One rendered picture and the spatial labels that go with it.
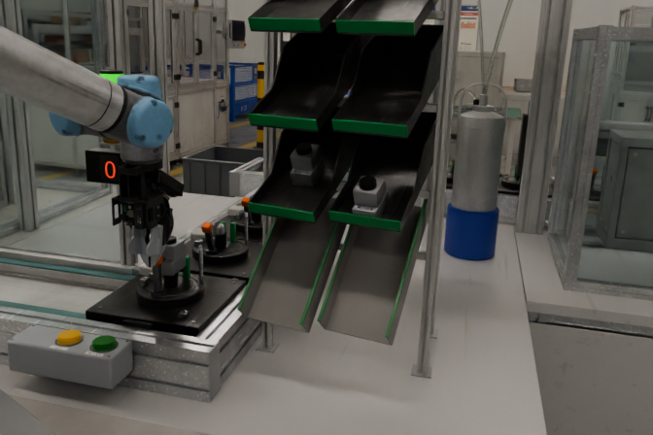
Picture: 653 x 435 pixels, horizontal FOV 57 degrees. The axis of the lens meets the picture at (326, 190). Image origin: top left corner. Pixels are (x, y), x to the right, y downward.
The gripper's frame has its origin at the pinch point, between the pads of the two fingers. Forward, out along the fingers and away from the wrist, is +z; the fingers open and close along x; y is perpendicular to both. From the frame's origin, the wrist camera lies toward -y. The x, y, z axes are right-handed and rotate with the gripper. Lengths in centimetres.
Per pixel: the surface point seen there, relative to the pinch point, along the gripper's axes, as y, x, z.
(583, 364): -54, 91, 37
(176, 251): -5.6, 2.2, 0.1
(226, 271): -22.3, 5.9, 10.2
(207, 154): -221, -92, 26
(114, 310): 3.3, -6.8, 10.2
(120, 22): -21, -18, -44
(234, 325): -1.0, 16.7, 11.9
